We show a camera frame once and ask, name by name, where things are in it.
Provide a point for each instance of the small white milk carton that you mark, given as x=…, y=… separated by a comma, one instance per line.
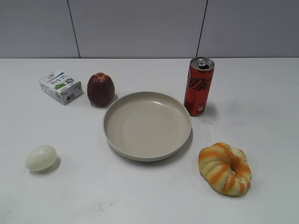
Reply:
x=61, y=87

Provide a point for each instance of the dark red apple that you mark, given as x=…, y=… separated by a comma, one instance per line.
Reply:
x=100, y=89

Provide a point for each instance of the beige round plate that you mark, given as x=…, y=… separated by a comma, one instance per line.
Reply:
x=147, y=126

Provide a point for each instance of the red soda can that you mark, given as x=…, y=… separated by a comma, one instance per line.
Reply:
x=199, y=79

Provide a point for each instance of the orange striped bagel bread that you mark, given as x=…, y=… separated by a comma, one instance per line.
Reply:
x=225, y=168

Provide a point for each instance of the white egg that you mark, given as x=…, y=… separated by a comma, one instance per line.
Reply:
x=41, y=158

